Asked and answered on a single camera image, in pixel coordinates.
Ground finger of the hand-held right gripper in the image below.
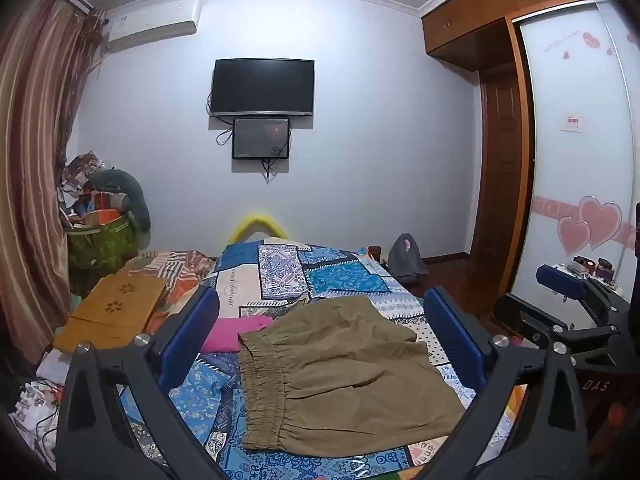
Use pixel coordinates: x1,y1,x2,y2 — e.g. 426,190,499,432
492,293,624,356
535,263,634,322

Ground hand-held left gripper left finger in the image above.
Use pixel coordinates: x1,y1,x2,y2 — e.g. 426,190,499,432
54,287,229,480

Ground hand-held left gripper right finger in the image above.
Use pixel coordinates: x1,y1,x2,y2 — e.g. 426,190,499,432
423,286,591,480

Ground khaki pants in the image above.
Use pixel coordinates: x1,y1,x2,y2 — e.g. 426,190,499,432
236,295,469,459

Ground pink cloth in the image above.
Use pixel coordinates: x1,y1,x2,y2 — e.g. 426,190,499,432
200,314,275,354

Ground orange striped blanket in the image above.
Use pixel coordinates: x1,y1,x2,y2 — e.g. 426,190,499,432
122,248,217,337

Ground grey bag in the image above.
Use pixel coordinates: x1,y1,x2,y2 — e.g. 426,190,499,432
386,233,430,286

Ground wooden lap table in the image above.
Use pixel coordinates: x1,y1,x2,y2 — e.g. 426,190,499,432
53,274,169,354

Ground white sliding door with hearts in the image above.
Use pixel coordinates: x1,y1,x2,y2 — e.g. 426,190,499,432
517,2,640,302

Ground blue patchwork bedsheet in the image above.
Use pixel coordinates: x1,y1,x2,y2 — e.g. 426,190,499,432
117,242,529,480

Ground yellow foam arch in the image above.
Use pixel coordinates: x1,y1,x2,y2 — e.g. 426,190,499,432
228,212,290,244

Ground green patterned bag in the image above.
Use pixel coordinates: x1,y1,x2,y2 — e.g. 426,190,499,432
66,212,139,272

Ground grey plush pillow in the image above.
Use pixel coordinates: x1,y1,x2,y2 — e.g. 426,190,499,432
87,168,152,234

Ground striped brown curtain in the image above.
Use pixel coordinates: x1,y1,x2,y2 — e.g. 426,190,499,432
0,0,109,367

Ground wooden wardrobe with white door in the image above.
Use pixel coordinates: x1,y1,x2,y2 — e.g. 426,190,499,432
421,0,640,272

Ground white air conditioner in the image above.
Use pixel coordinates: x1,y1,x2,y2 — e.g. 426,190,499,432
102,0,201,54

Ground white papers and cables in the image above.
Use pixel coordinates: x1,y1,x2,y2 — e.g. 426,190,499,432
9,349,67,462

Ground small black wall screen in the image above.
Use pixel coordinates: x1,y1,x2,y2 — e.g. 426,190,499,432
231,117,292,161

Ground black wall television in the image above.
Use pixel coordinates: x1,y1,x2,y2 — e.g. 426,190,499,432
209,58,316,118

